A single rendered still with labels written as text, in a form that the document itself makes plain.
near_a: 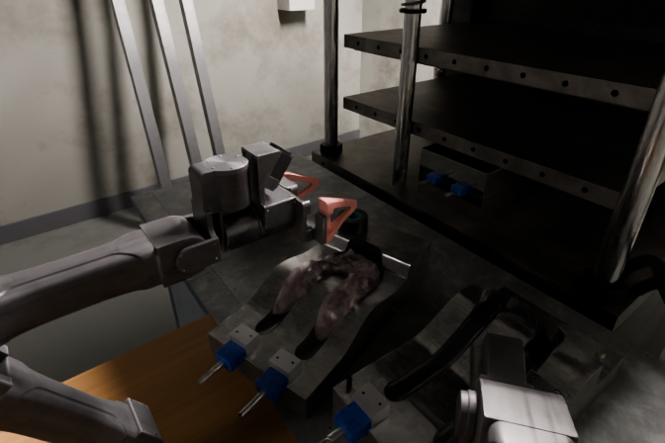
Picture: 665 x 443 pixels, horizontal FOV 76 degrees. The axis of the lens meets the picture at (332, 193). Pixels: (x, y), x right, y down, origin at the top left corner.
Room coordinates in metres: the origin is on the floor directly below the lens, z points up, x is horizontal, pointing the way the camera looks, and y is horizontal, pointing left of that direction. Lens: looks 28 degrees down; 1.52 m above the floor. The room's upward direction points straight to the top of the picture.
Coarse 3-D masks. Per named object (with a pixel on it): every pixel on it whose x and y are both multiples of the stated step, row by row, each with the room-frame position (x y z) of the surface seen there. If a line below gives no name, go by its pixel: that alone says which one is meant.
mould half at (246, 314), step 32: (320, 256) 0.88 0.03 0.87; (384, 256) 0.83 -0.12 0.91; (416, 256) 0.83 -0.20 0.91; (320, 288) 0.73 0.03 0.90; (384, 288) 0.75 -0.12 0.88; (416, 288) 0.84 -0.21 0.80; (224, 320) 0.67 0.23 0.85; (256, 320) 0.67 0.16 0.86; (288, 320) 0.67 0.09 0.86; (352, 320) 0.64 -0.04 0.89; (384, 320) 0.71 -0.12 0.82; (256, 352) 0.59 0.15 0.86; (320, 352) 0.59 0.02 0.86; (352, 352) 0.60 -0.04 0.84; (288, 384) 0.52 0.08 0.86; (320, 384) 0.52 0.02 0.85
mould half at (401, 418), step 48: (480, 288) 0.69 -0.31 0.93; (432, 336) 0.60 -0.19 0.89; (480, 336) 0.57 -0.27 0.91; (528, 336) 0.55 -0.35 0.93; (576, 336) 0.62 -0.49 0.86; (384, 384) 0.49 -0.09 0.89; (432, 384) 0.49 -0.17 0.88; (576, 384) 0.46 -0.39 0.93; (384, 432) 0.40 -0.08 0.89; (432, 432) 0.40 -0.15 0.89
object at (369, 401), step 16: (368, 384) 0.47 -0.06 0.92; (352, 400) 0.45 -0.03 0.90; (368, 400) 0.44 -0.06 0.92; (384, 400) 0.44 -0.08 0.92; (336, 416) 0.42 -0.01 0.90; (352, 416) 0.42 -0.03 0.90; (368, 416) 0.42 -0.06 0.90; (384, 416) 0.43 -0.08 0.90; (336, 432) 0.40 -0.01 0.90; (352, 432) 0.40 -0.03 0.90
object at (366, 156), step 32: (320, 160) 1.75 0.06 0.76; (352, 160) 1.69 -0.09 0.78; (384, 160) 1.69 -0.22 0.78; (416, 160) 1.69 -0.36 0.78; (384, 192) 1.41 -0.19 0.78; (416, 192) 1.40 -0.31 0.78; (544, 192) 1.40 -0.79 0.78; (448, 224) 1.17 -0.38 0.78; (480, 224) 1.17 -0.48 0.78; (512, 224) 1.17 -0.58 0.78; (544, 224) 1.17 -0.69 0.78; (576, 224) 1.17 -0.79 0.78; (608, 224) 1.17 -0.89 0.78; (480, 256) 1.06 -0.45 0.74; (512, 256) 1.00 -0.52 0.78; (544, 256) 1.00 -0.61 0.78; (576, 256) 1.00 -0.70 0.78; (544, 288) 0.90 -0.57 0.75; (576, 288) 0.86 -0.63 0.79; (608, 320) 0.77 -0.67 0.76
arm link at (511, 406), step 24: (480, 384) 0.25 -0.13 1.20; (504, 384) 0.25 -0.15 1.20; (480, 408) 0.23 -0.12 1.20; (504, 408) 0.22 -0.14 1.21; (528, 408) 0.22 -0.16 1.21; (552, 408) 0.22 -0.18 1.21; (480, 432) 0.21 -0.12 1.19; (504, 432) 0.20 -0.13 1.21; (528, 432) 0.20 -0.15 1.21; (552, 432) 0.20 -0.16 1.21; (576, 432) 0.20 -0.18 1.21
